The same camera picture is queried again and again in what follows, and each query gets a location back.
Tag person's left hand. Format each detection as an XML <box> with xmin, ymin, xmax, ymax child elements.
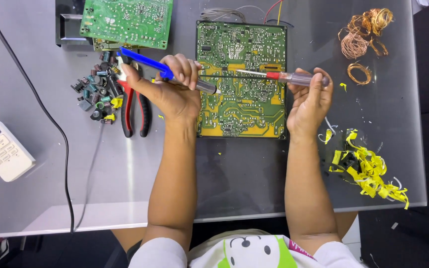
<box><xmin>121</xmin><ymin>54</ymin><xmax>202</xmax><ymax>123</ymax></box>

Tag person's right hand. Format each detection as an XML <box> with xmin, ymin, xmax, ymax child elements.
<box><xmin>286</xmin><ymin>67</ymin><xmax>334</xmax><ymax>139</ymax></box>

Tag blue handled soldering iron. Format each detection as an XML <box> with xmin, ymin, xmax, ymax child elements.
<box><xmin>116</xmin><ymin>46</ymin><xmax>221</xmax><ymax>95</ymax></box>

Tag red clear handled screwdriver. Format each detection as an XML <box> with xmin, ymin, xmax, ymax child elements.
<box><xmin>236</xmin><ymin>69</ymin><xmax>330</xmax><ymax>88</ymax></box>

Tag white and yellow tape scrap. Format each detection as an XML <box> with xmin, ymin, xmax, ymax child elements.
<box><xmin>318</xmin><ymin>117</ymin><xmax>337</xmax><ymax>145</ymax></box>

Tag large green yellow circuit board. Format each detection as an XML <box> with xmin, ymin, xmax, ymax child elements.
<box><xmin>196</xmin><ymin>20</ymin><xmax>287</xmax><ymax>140</ymax></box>

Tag pile of removed capacitors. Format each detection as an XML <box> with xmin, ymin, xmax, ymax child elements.
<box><xmin>71</xmin><ymin>51</ymin><xmax>124</xmax><ymax>125</ymax></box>

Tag pile of yellow tape scraps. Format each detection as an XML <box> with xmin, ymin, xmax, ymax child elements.
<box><xmin>328</xmin><ymin>129</ymin><xmax>410</xmax><ymax>210</ymax></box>

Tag black glossy tray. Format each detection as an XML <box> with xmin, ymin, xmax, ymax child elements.
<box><xmin>55</xmin><ymin>0</ymin><xmax>94</xmax><ymax>47</ymax></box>

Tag white printed shirt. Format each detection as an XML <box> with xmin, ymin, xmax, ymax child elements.
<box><xmin>128</xmin><ymin>229</ymin><xmax>368</xmax><ymax>268</ymax></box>

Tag white remote control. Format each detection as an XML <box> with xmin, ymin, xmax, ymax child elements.
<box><xmin>0</xmin><ymin>120</ymin><xmax>36</xmax><ymax>182</ymax></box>

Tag red black handled pliers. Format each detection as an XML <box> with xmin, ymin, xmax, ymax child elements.
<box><xmin>116</xmin><ymin>61</ymin><xmax>152</xmax><ymax>138</ymax></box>

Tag small copper wire coil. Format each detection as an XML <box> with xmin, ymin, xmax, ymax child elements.
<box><xmin>347</xmin><ymin>63</ymin><xmax>372</xmax><ymax>86</ymax></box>

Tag black wire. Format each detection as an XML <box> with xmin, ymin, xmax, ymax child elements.
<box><xmin>266</xmin><ymin>19</ymin><xmax>295</xmax><ymax>28</ymax></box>

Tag tangle of copper wire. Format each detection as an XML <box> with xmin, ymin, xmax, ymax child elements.
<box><xmin>338</xmin><ymin>8</ymin><xmax>394</xmax><ymax>60</ymax></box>

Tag bundle of grey wires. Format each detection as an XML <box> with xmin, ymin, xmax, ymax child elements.
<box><xmin>200</xmin><ymin>7</ymin><xmax>247</xmax><ymax>24</ymax></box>

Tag red wire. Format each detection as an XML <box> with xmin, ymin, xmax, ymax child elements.
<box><xmin>263</xmin><ymin>0</ymin><xmax>284</xmax><ymax>25</ymax></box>

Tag black power cable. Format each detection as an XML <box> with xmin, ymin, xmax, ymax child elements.
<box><xmin>0</xmin><ymin>0</ymin><xmax>75</xmax><ymax>234</ymax></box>

